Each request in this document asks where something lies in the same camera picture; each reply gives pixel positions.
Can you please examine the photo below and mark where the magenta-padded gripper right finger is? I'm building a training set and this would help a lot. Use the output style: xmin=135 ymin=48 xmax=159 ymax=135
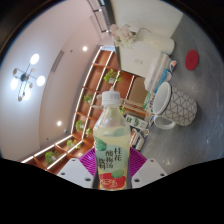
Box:
xmin=128 ymin=147 xmax=168 ymax=190

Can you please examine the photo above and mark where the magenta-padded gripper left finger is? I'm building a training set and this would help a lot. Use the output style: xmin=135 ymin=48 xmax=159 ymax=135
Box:
xmin=56 ymin=147 xmax=98 ymax=189

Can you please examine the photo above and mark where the yellow drink bottle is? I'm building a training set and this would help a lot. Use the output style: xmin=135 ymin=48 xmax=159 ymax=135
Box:
xmin=92 ymin=89 xmax=132 ymax=191

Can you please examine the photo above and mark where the dark book stack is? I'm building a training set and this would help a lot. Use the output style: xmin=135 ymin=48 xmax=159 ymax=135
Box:
xmin=129 ymin=128 xmax=146 ymax=151

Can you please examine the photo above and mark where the green white carton box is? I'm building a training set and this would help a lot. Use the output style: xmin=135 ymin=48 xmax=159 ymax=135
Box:
xmin=123 ymin=113 xmax=149 ymax=132

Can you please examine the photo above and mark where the tall green white carton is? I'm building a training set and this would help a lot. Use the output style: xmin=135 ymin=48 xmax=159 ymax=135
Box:
xmin=142 ymin=91 xmax=156 ymax=113

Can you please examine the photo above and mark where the white mug, grey triangle pattern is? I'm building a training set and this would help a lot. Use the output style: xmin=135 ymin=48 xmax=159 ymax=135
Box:
xmin=151 ymin=81 xmax=198 ymax=130

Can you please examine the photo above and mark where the tan chair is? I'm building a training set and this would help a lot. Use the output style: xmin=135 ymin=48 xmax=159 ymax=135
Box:
xmin=128 ymin=77 xmax=149 ymax=104

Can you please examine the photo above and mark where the wooden shelf unit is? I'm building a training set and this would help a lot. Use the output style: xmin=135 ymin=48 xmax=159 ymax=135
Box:
xmin=20 ymin=44 xmax=158 ymax=174

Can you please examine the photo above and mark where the multi-bulb ceiling lamp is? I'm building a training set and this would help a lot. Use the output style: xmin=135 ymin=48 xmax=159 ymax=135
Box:
xmin=9 ymin=53 xmax=47 ymax=103

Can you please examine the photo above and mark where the ceiling air vent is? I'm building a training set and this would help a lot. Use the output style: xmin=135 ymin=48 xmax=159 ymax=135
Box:
xmin=49 ymin=49 xmax=65 ymax=73

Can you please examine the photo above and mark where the flat round red coaster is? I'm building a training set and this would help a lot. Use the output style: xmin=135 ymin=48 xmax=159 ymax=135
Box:
xmin=184 ymin=49 xmax=200 ymax=71

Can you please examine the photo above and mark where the pink flower bouquet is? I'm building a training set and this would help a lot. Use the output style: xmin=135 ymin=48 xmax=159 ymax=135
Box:
xmin=109 ymin=23 xmax=138 ymax=49

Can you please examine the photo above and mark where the black ceiling track rail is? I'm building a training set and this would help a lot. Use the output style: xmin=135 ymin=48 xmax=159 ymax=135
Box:
xmin=88 ymin=0 xmax=111 ymax=33

